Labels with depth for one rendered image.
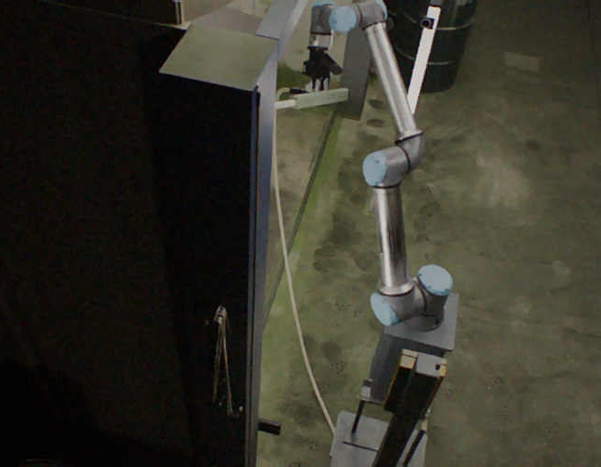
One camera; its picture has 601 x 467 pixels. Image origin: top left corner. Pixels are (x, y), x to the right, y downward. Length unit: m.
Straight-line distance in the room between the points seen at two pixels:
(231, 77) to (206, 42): 0.12
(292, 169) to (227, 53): 3.07
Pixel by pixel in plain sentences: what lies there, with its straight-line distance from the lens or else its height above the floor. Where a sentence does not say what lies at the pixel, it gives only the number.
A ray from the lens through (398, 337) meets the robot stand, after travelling 2.84.
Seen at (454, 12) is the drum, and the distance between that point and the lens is 4.85.
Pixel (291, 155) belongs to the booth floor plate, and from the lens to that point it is 4.41.
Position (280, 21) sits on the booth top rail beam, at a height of 2.29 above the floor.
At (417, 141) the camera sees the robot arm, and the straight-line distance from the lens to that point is 2.46.
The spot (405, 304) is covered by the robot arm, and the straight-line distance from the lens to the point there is 2.63.
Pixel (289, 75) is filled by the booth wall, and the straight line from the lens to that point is 4.73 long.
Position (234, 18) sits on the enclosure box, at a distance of 2.61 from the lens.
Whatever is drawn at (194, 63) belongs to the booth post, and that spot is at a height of 2.29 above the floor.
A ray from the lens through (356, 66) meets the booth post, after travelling 4.56.
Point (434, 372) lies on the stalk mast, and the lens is 1.60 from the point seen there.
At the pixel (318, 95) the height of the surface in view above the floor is 1.47.
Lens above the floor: 2.98
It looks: 48 degrees down
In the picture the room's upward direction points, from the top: 6 degrees clockwise
